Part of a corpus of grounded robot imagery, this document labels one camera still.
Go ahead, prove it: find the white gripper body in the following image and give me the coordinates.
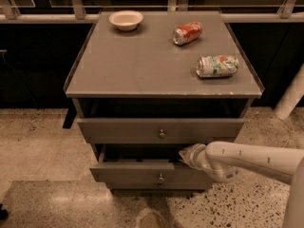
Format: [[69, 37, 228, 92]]
[[179, 143, 209, 170]]

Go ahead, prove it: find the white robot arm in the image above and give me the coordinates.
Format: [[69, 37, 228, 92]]
[[179, 142, 304, 228]]

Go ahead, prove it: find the grey drawer cabinet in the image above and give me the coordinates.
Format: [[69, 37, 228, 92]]
[[63, 9, 265, 193]]

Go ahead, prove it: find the grey top drawer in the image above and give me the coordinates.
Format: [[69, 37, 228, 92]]
[[78, 118, 244, 144]]

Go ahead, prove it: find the white green soda can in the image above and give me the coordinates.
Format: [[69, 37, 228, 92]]
[[196, 55, 239, 78]]

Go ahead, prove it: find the white angled pole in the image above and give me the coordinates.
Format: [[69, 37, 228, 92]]
[[274, 64, 304, 120]]

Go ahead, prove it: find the red soda can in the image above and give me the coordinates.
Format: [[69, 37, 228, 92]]
[[173, 22, 202, 46]]

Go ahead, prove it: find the white paper bowl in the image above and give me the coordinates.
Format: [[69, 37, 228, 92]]
[[109, 10, 143, 31]]

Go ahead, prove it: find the white metal window railing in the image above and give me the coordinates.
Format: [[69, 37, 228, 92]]
[[0, 0, 304, 23]]

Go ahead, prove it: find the black object at floor edge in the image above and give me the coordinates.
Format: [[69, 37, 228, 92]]
[[0, 203, 9, 220]]

